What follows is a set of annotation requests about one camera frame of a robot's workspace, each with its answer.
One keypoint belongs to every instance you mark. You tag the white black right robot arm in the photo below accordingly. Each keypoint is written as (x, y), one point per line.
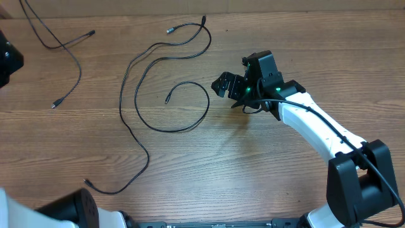
(360, 179)

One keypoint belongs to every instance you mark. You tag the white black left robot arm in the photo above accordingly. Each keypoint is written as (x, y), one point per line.
(75, 210)

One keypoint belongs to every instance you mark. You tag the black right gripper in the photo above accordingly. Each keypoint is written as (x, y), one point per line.
(235, 82)

